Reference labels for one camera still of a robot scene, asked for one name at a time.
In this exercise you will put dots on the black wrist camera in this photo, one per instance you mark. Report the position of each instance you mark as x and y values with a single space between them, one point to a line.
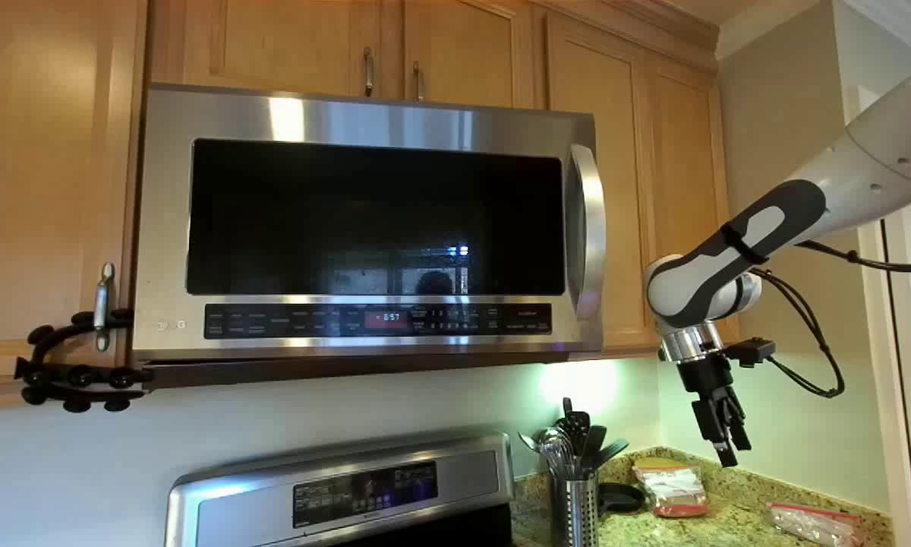
752 350

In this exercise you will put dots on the clear plastic bag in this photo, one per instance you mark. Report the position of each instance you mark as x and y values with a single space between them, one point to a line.
820 525

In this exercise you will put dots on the wooden cabinet door beside tripod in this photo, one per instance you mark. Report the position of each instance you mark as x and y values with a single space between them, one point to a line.
40 152

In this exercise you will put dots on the red white food package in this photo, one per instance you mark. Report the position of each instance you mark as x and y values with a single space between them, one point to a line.
673 487

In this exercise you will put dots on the stainless steel stove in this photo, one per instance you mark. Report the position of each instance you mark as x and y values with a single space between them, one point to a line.
355 491

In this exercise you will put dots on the narrow wooden cabinet door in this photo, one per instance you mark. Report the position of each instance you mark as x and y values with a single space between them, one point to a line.
473 49

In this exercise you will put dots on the silver whisk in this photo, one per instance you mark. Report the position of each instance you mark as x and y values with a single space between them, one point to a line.
544 452

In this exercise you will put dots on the black spatula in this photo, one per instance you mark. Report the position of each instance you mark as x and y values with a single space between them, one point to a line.
576 429

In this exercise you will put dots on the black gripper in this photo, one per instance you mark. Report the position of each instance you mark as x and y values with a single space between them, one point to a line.
707 383

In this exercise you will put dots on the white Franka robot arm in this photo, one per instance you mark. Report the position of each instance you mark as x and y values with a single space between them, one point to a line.
860 161

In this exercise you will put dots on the stainless steel microwave body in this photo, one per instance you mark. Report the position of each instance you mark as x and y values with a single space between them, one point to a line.
375 372

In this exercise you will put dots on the metal utensil holder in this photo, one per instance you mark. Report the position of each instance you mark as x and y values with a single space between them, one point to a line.
576 511

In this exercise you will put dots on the tall wooden cabinet door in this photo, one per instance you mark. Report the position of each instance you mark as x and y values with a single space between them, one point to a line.
668 183

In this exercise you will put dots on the small black object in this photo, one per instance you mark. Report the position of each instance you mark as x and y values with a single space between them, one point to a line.
621 495

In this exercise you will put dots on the black kitchen utensil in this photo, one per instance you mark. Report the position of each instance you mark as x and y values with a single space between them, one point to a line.
610 454

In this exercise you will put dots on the wide wooden cabinet door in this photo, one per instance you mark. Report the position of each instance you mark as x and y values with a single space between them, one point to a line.
274 41

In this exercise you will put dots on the stainless steel microwave door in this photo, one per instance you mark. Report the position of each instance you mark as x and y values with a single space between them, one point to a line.
375 218

